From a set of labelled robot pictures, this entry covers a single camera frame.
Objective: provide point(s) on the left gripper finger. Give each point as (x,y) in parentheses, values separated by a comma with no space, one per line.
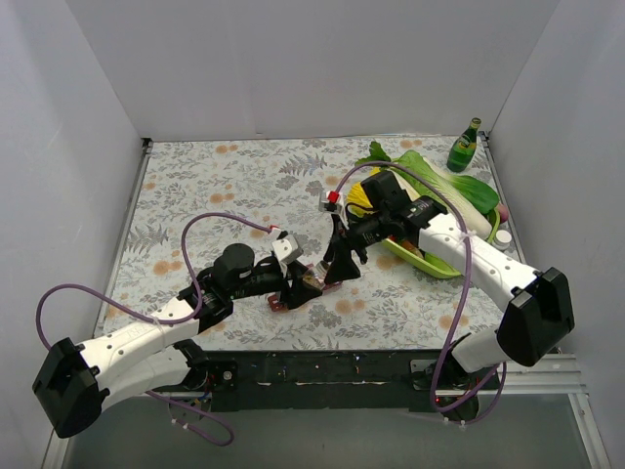
(293,286)
(294,303)

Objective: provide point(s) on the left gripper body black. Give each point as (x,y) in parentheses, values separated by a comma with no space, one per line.
(291,276)

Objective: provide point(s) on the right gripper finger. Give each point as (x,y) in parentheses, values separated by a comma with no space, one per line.
(344,268)
(335,246)

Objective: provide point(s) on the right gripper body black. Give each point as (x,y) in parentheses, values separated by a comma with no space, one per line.
(339,239)

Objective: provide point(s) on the red weekly pill organizer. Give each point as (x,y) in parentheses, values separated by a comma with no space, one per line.
(276,307)

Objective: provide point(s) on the clear pill bottle yellow pills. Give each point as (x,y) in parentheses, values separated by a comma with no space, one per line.
(315,275)

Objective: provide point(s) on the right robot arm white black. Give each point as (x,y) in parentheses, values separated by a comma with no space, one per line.
(536,306)

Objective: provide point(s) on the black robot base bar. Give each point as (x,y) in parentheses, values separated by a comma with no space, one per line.
(255,380)

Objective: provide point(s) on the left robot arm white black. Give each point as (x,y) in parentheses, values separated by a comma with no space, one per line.
(77,382)

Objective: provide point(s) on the yellow napa cabbage toy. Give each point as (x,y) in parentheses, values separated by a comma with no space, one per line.
(358,204)

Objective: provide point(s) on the brown mushroom toy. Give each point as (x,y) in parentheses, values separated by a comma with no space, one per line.
(407,245)

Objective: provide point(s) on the green plastic basket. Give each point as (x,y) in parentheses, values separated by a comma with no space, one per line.
(421,260)

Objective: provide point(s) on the white daikon radish toy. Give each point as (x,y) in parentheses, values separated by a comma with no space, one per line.
(377,154)

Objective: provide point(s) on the floral tablecloth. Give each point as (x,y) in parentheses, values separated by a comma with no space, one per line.
(199,197)

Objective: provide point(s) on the green napa cabbage toy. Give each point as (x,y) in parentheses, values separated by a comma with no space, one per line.
(473,198)

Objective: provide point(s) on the green glass bottle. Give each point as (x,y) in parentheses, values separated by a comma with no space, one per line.
(463,149)

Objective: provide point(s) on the pink radish toy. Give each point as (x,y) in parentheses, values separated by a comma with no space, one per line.
(503,212)

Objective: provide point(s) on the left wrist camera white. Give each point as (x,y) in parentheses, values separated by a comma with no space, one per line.
(286,249)

